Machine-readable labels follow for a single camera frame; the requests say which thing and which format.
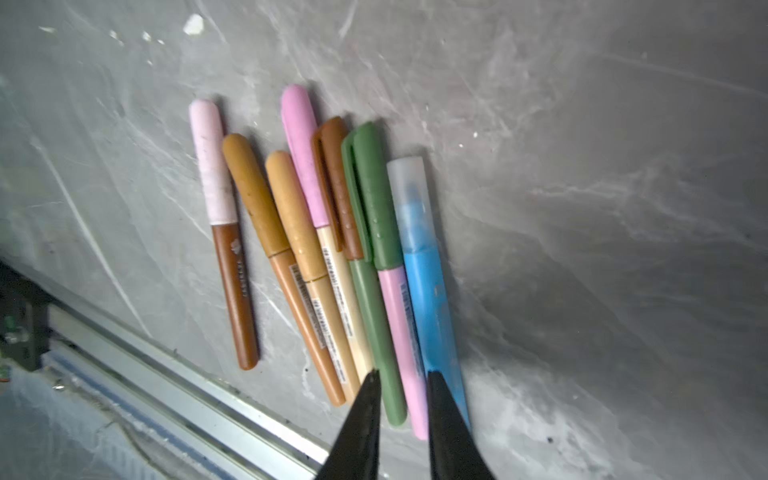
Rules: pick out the brown pen pink cap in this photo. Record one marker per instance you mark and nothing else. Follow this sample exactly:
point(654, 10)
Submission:
point(207, 132)

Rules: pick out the beige pen pink cap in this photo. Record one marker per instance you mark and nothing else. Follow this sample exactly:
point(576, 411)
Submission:
point(300, 124)

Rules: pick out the tan brown pen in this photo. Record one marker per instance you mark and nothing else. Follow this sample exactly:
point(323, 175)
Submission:
point(326, 145)

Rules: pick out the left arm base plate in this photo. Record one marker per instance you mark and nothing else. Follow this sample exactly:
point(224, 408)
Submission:
point(24, 319)

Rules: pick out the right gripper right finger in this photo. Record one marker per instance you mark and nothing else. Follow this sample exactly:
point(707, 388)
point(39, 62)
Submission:
point(452, 451)

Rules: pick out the pink pen green cap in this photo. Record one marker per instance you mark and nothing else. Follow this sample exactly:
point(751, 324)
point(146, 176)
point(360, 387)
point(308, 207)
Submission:
point(372, 202)

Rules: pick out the dark green pen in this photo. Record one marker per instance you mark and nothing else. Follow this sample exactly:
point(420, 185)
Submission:
point(368, 290)

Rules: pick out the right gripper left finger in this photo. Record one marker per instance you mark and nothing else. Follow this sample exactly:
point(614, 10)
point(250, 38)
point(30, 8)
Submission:
point(355, 452)

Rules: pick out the aluminium front rail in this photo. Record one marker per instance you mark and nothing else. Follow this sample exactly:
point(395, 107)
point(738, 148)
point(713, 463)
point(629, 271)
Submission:
point(213, 428)

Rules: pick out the brown pen tan cap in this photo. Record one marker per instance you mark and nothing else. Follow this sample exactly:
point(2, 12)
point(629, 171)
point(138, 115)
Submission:
point(296, 219)

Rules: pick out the blue highlighter pen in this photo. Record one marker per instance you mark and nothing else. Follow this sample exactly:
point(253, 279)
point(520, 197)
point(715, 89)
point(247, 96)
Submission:
point(410, 192)

